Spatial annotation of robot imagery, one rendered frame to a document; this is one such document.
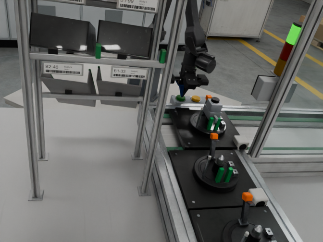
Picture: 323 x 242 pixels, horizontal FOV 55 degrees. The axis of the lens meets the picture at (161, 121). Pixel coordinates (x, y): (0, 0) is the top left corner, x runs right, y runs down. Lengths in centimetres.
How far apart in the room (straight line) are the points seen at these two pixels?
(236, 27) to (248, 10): 32
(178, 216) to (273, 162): 49
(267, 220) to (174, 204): 25
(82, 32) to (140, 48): 14
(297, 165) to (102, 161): 72
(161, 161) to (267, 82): 41
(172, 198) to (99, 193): 24
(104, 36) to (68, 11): 323
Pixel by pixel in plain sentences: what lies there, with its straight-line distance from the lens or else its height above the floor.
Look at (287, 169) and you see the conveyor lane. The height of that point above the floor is 90.
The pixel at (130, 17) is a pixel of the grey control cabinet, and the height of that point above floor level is 45.
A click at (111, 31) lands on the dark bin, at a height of 135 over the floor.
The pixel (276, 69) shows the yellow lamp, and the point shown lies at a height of 127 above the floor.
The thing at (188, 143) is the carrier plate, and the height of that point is 97.
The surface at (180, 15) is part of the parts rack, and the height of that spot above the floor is 143.
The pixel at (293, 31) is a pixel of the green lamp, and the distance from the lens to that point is 97.
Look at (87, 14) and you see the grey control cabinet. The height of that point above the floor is 46.
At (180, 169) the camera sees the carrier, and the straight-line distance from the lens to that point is 96.
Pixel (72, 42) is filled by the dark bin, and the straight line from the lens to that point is 76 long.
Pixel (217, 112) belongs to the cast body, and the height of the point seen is 106.
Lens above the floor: 160
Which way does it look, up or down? 33 degrees down
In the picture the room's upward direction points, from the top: 12 degrees clockwise
